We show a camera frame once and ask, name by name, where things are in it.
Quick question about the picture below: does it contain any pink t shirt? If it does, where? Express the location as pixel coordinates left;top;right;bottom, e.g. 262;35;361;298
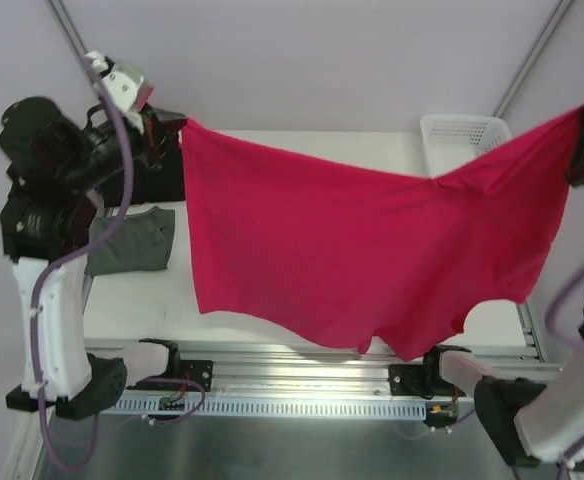
182;110;581;360

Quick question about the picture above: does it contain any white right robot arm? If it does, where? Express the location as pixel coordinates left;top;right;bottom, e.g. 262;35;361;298
419;106;584;479

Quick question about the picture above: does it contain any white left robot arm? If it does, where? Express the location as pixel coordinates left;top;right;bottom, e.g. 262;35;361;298
0;96;186;420

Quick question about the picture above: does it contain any black folded t shirt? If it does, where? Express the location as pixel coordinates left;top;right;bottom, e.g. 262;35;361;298
96;142;185;208

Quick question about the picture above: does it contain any grey folded t shirt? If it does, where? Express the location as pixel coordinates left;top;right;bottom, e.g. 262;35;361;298
85;207;176;277

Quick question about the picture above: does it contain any white plastic basket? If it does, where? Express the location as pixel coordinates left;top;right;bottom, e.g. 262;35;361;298
420;114;512;177

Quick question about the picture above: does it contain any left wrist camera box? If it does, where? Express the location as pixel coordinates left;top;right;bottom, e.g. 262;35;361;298
0;96;89;186

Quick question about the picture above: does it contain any left aluminium corner post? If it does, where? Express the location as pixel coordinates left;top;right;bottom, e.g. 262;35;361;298
44;0;88;66

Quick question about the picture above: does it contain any aluminium corner post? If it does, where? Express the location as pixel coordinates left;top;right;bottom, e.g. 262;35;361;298
44;0;88;66
492;0;578;119

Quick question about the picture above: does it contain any right aluminium corner post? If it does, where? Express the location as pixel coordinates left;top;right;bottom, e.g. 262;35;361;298
492;0;578;119

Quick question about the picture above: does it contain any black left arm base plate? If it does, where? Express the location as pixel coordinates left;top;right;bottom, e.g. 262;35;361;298
172;359;214;392

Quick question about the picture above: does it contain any aluminium mounting rail frame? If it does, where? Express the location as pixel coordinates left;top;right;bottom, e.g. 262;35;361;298
76;272;568;401

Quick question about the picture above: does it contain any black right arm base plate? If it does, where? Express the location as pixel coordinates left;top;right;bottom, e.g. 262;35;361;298
388;363;478;400

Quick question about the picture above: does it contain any white slotted cable duct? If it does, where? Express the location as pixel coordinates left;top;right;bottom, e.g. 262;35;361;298
106;394;427;421

